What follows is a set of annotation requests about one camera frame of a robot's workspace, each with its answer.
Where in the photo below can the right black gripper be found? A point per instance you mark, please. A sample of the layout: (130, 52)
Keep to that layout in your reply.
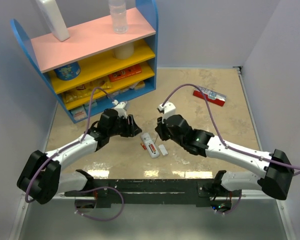
(160, 128)

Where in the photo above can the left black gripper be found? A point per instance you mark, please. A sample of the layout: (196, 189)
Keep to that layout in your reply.
(132, 129)

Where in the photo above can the white battery cover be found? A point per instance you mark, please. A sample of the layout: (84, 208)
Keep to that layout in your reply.
(163, 150)

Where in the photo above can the white remote control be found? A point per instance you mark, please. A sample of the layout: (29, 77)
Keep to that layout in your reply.
(146, 139)

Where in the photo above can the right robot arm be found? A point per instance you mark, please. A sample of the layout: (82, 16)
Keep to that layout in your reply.
(269, 172)

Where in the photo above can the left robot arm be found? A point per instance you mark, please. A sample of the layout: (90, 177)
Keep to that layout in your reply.
(42, 178)

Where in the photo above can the red white toothpaste box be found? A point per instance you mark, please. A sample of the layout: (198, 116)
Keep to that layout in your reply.
(210, 95)

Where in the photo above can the small white boxes bottom shelf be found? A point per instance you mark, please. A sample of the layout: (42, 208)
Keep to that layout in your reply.
(101, 101)

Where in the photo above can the orange snack box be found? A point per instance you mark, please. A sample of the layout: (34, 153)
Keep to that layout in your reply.
(125, 73)

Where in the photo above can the yellow snack bags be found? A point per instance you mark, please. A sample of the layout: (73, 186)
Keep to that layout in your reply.
(84, 90)

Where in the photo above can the blue shelf unit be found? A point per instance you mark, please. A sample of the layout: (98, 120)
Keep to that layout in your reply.
(91, 44)

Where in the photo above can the cream cylindrical cup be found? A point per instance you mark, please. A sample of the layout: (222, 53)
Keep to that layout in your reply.
(124, 51)

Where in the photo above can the blue patterned can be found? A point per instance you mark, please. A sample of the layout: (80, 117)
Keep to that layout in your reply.
(68, 72)

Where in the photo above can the clear plastic bottle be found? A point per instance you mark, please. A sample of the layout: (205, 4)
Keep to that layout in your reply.
(118, 13)

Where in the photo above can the white bottle on shelf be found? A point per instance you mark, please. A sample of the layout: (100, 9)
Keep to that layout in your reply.
(54, 19)

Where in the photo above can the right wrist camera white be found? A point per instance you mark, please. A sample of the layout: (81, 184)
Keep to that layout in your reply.
(168, 109)

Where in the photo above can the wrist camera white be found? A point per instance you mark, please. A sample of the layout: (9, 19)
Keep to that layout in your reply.
(121, 108)
(168, 109)

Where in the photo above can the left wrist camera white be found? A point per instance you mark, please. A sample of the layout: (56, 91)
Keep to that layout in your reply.
(121, 108)

